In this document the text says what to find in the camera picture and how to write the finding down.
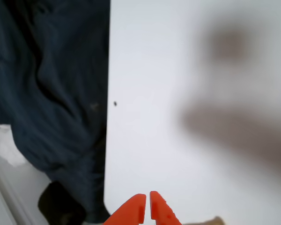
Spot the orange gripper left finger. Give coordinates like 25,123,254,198
102,193,147,225

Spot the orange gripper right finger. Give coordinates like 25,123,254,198
149,190,183,225

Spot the person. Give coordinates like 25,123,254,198
0,0,111,225

